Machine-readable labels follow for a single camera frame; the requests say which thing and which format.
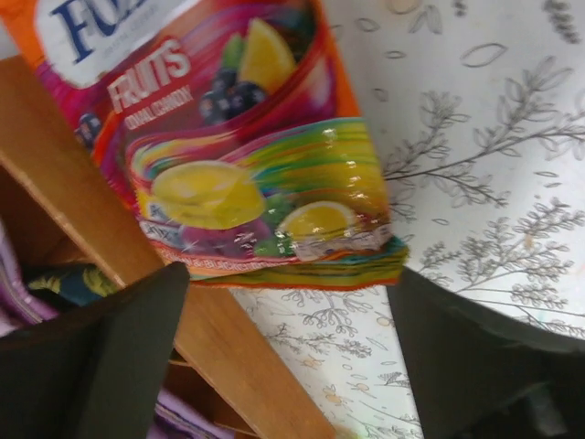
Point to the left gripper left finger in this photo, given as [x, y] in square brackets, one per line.
[93, 372]

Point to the wooden organizer tray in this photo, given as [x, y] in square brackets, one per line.
[57, 208]

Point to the pink folded cloth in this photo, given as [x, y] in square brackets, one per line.
[173, 418]

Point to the dark patterned cloth in tray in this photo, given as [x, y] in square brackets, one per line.
[69, 285]

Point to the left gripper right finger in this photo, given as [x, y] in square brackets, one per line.
[476, 373]

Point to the orange candy bag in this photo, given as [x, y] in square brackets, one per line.
[228, 128]

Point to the floral table mat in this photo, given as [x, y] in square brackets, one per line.
[477, 111]

